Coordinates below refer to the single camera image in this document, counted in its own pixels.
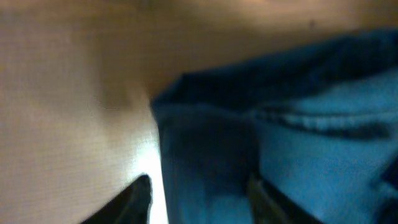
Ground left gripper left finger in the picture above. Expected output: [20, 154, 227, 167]
[81, 174, 152, 224]

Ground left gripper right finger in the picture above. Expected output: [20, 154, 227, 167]
[247, 175, 322, 224]

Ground navy blue shorts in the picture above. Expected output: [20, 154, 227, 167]
[150, 29, 397, 224]

